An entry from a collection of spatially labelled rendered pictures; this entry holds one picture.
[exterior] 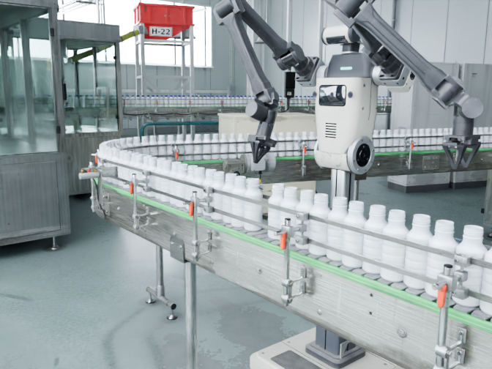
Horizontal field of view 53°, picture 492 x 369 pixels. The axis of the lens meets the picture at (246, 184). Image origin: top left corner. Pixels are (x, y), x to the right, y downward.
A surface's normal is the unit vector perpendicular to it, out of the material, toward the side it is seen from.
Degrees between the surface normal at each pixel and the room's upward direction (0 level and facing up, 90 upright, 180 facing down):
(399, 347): 90
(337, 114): 90
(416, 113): 90
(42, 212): 90
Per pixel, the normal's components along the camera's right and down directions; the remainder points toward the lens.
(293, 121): 0.36, 0.18
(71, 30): 0.63, 0.15
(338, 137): -0.78, 0.11
